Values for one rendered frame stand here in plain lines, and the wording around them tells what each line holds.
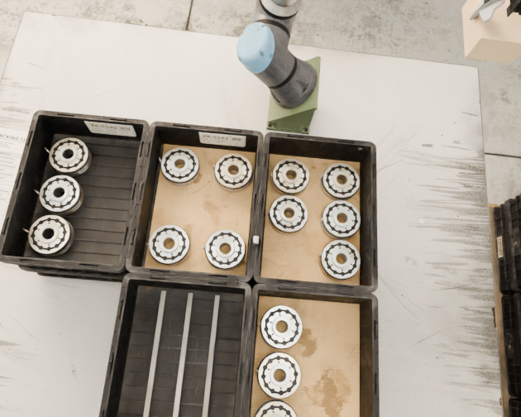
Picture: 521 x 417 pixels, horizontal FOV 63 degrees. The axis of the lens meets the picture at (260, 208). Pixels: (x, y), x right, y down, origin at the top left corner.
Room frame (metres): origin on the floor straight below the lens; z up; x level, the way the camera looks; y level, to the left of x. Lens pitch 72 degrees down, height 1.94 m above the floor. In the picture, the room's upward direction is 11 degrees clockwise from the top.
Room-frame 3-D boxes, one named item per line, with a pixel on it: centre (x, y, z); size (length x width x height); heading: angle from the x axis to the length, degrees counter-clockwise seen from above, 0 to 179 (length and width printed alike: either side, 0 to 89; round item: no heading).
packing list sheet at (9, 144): (0.35, 0.76, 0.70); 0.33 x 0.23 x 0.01; 5
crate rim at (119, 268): (0.30, 0.45, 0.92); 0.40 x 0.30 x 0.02; 6
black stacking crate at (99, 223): (0.30, 0.45, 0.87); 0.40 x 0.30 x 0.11; 6
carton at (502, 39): (0.88, -0.49, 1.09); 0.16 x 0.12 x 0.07; 5
